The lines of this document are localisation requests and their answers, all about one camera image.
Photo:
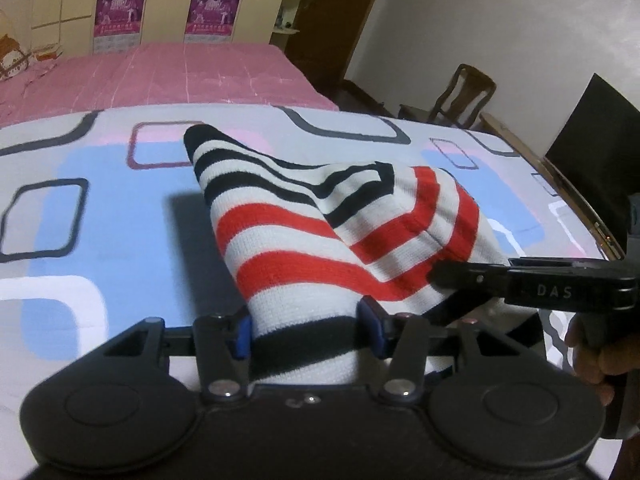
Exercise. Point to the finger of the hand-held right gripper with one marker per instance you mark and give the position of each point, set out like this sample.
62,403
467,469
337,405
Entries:
470,277
460,310

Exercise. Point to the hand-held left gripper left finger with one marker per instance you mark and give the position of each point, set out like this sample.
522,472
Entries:
239,335

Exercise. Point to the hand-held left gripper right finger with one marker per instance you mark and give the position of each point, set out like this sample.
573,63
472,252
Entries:
374,327

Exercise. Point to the striped knit sweater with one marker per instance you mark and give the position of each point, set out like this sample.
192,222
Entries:
310,230

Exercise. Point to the person's right hand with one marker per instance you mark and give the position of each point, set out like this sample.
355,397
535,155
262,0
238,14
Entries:
587,360

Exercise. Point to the black flat screen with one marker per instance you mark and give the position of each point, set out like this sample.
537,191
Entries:
600,135

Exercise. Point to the printed blanket with squares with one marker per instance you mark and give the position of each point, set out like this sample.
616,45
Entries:
100,220

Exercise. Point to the brown wooden chair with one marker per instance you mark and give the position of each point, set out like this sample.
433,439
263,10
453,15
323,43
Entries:
465,92

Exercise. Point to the pink bed sheet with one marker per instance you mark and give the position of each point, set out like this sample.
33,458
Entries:
165,75

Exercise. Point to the brown wooden door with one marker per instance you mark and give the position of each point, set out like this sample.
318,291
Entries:
335,25

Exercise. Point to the cream corner shelf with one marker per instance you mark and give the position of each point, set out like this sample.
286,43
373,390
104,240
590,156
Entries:
292,5

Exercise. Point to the orange and white pillow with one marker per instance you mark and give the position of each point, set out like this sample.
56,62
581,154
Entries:
15,57

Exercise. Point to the cream wardrobe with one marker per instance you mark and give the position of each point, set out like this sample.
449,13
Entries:
75,5

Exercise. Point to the purple wall poster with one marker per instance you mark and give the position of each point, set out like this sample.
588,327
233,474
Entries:
120,10
210,12

